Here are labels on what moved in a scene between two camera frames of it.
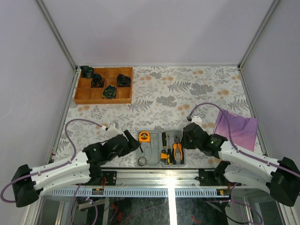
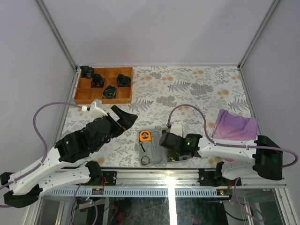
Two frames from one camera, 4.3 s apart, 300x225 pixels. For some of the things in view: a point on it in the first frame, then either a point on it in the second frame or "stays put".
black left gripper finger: [135, 144] → [126, 120]
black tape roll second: [97, 81] stays put
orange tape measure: [144, 137] stays put
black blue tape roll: [109, 92] stays put
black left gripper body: [126, 152] → [116, 129]
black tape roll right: [123, 81] stays put
